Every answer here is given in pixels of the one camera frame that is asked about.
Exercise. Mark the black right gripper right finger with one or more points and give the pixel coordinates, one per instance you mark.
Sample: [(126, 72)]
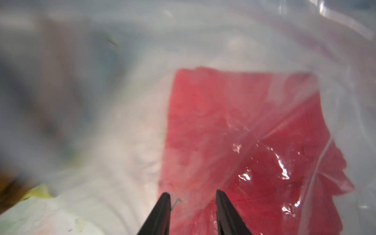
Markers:
[(229, 222)]

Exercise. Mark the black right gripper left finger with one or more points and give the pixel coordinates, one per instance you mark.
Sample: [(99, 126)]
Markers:
[(158, 221)]

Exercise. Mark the red garment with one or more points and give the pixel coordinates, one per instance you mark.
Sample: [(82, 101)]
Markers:
[(262, 139)]

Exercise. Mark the clear plastic vacuum bag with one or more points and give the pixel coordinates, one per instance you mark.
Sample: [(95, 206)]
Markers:
[(85, 89)]

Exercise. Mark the neon yellow garment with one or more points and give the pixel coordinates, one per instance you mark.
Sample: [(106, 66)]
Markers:
[(40, 191)]

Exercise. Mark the brown garment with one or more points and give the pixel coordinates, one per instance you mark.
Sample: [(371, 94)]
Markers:
[(13, 188)]

